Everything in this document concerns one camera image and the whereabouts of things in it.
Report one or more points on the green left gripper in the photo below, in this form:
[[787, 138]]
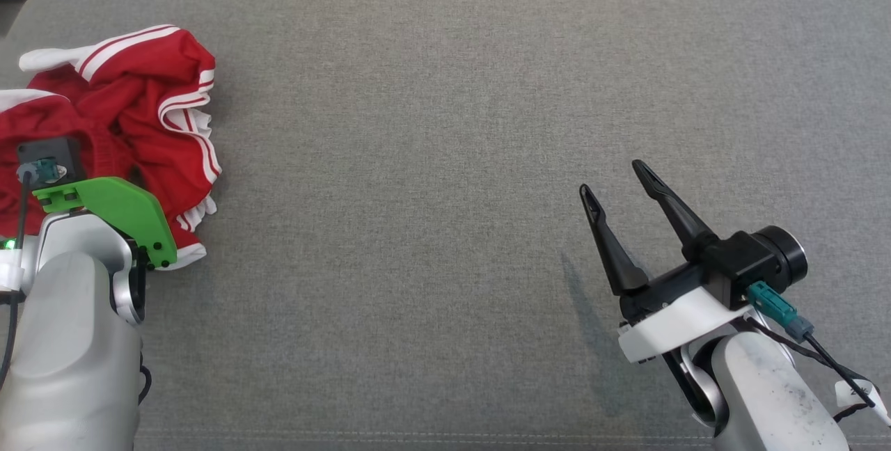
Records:
[[125, 207]]

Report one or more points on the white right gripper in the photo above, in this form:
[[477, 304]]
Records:
[[675, 326]]

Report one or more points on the red jersey shirt white sleeves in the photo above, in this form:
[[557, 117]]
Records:
[[125, 82]]

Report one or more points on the grey fabric sofa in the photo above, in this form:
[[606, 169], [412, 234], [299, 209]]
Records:
[[445, 159]]

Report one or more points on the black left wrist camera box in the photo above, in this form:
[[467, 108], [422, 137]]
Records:
[[59, 152]]

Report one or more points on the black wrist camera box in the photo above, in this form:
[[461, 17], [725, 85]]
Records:
[[759, 256], [59, 152]]

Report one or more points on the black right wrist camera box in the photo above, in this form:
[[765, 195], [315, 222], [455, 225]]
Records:
[[759, 256]]

